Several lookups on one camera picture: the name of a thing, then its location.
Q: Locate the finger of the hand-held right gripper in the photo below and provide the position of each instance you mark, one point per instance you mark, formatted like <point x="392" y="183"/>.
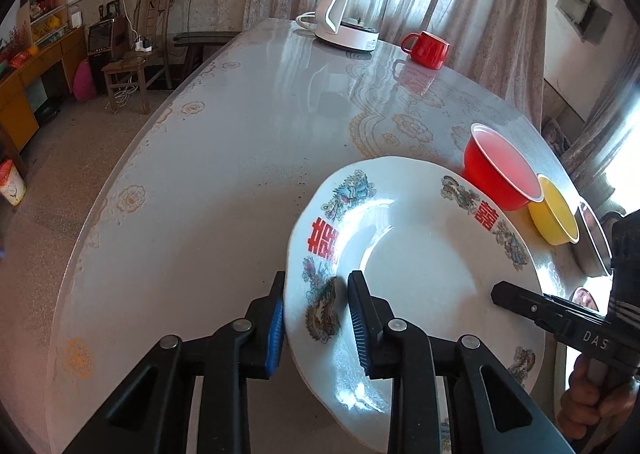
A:
<point x="525" y="304"/>

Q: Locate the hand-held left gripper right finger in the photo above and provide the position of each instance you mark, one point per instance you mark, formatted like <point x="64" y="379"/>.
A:
<point x="357" y="329"/>

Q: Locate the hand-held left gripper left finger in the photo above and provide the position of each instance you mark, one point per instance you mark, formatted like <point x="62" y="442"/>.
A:
<point x="272" y="334"/>

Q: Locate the yellow plastic bowl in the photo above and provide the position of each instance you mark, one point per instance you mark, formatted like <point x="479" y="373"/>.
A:
<point x="545" y="221"/>

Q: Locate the white dragon-print plate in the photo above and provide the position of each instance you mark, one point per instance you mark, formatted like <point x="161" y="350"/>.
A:
<point x="425" y="244"/>

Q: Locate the red plastic bowl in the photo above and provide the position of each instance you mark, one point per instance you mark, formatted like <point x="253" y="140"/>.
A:
<point x="487" y="173"/>

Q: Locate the person's right hand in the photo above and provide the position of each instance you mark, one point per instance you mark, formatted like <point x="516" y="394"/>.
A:
<point x="580" y="399"/>

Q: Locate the large steel bowl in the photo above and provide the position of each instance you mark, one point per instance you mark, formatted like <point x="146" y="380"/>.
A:
<point x="592" y="244"/>

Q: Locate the small steel bowl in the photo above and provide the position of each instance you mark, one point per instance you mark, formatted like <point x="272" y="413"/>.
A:
<point x="582" y="298"/>

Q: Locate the floral plastic tablecloth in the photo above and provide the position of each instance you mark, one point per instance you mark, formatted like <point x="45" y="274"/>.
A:
<point x="225" y="158"/>

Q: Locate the red mug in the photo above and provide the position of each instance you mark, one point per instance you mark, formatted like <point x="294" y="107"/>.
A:
<point x="430" y="51"/>

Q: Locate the white glass electric kettle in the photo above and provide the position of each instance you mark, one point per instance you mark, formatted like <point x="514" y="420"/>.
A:
<point x="350" y="36"/>

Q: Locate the white plastic bucket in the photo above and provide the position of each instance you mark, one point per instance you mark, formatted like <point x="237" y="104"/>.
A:
<point x="11" y="184"/>

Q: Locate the dark wooden bench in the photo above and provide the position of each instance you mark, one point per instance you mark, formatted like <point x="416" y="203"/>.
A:
<point x="205" y="37"/>

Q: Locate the wooden chair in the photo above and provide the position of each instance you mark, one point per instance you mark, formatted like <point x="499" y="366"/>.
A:
<point x="125" y="66"/>

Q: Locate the pink plastic bag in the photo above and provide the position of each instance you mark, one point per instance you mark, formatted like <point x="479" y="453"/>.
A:
<point x="84" y="81"/>

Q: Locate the white power strip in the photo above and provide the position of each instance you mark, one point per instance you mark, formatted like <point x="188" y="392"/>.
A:
<point x="143" y="44"/>

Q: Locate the orange wooden cabinet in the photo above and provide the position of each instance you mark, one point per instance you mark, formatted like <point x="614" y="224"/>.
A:
<point x="20" y="103"/>

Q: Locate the white shelf organizer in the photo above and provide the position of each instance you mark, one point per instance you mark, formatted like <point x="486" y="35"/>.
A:
<point x="47" y="18"/>

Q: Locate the grey wall electrical box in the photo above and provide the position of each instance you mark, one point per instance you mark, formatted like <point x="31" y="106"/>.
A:
<point x="582" y="3"/>

